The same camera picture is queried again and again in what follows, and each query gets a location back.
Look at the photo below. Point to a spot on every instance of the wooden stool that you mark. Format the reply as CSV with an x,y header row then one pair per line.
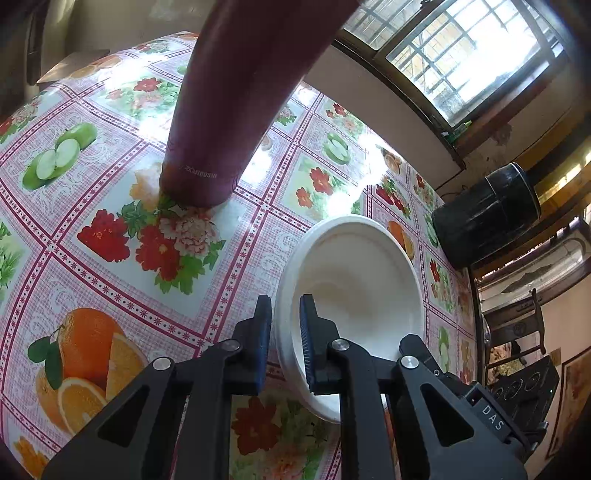
x,y
69,64

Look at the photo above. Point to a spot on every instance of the golden wooden cabinet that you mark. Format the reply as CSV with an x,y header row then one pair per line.
x,y
568,184

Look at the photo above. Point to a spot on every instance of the barred window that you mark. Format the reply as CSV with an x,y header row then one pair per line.
x,y
461,55

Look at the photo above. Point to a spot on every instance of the black bucket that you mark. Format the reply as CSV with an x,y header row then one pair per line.
x,y
485,217

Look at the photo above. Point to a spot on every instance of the small green item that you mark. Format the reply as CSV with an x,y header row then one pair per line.
x,y
457,131

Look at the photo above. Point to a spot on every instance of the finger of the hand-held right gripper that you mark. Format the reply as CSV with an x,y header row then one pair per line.
x,y
418,348

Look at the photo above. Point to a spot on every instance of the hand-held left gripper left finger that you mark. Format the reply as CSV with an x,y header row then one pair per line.
x,y
262,346

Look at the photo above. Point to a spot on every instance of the dark framed etched glass panel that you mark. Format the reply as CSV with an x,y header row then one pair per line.
x,y
545,272

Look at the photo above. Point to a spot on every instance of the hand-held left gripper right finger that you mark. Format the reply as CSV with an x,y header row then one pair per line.
x,y
308,346

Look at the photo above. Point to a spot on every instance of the framed wall picture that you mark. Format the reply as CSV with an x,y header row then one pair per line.
x,y
575,397

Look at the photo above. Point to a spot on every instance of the purple thermos bottle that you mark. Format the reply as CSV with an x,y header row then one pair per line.
x,y
240,115

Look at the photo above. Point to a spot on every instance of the white standing air conditioner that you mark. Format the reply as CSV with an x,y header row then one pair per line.
x,y
34,50

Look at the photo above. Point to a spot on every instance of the large white bowl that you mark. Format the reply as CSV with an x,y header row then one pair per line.
x,y
364,277

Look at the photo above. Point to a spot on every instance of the wall switch plate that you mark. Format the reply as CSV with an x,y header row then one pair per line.
x,y
556,357

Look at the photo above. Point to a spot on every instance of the black speaker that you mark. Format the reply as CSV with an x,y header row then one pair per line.
x,y
545,374

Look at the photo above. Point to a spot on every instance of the black chair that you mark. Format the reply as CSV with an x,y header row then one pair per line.
x,y
538,314

